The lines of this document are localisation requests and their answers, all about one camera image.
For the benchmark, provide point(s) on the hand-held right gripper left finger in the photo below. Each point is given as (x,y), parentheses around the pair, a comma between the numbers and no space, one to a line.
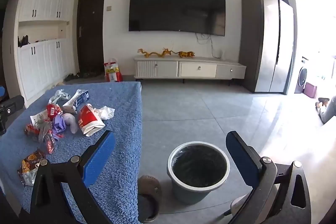
(101,157)

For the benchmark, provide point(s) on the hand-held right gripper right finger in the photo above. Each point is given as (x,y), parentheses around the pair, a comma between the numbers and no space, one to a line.
(242,161)

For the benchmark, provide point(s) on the purple plastic wrapper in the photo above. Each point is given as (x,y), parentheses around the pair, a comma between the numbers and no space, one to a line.
(59,125)

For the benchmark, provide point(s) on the grey trash bin black liner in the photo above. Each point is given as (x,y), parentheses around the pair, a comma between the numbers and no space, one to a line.
(189,195)

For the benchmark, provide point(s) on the white printed wrapper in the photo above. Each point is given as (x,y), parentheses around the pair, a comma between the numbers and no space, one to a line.
(38,117)

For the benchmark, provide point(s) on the dark red wrapper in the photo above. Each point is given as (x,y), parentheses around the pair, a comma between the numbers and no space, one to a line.
(31,130)

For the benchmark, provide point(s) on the clear plastic wrapper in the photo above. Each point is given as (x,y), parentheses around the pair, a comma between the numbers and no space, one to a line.
(43,132)

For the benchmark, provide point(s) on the red paper cup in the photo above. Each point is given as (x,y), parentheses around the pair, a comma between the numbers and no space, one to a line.
(88,117)

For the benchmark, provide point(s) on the red snack wrapper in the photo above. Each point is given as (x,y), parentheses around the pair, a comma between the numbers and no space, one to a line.
(53,111)

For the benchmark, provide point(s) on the silver crumpled wrapper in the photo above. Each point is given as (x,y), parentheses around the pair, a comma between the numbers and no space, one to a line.
(59,95)

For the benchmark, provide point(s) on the blue towel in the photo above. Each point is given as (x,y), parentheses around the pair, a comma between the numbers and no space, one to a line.
(115,108)

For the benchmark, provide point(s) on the small red wrapper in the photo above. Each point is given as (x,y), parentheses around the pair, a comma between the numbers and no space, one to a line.
(50,145)

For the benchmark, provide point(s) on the brown slipper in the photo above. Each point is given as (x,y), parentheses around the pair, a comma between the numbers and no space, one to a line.
(148,184)

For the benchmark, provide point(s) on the brown snack packet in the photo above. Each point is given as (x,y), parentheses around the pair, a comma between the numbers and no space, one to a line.
(30,163)

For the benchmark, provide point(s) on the blue white milk carton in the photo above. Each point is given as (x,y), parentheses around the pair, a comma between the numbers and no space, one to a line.
(77,102)

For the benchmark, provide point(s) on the black bag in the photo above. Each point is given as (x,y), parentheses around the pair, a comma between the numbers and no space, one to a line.
(23,40)

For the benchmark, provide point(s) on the pair of dark shoes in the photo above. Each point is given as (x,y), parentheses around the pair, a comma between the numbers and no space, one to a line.
(71,77)

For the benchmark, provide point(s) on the red yellow bag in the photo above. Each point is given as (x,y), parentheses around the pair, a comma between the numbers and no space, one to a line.
(113,70)

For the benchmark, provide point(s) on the purple stool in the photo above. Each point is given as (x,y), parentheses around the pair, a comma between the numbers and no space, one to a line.
(310,89)

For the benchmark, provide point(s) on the washing machine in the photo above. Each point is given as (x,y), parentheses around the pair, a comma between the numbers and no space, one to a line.
(302,77)

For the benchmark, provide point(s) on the white television cabinet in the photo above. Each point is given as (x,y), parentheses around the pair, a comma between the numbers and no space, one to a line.
(197,69)

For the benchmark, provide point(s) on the dark brown door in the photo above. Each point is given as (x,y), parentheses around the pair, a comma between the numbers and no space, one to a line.
(90,32)

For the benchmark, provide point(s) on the gold dragon figurine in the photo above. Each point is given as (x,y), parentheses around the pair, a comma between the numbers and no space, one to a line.
(147,54)
(166,53)

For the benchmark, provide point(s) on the silver refrigerator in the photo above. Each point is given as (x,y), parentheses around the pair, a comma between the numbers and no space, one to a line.
(267,45)

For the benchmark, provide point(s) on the gold tiger figurine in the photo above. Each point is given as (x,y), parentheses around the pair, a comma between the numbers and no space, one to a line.
(185,54)

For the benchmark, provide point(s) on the white wall cabinet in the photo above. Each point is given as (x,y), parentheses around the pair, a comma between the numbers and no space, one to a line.
(39,66)

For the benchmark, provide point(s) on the wall-mounted black television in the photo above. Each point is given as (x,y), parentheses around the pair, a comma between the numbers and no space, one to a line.
(176,7)

